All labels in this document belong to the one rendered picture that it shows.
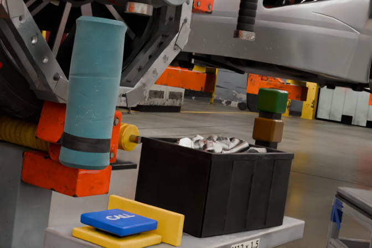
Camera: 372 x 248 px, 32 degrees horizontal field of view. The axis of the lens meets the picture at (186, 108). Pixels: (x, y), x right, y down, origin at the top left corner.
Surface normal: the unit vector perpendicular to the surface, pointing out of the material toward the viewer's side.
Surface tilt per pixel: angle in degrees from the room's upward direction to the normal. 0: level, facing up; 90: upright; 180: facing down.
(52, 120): 80
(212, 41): 110
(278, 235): 90
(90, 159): 83
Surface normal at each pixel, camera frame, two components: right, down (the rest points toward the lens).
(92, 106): 0.17, 0.13
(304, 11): -0.10, 0.03
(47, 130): -0.53, -0.20
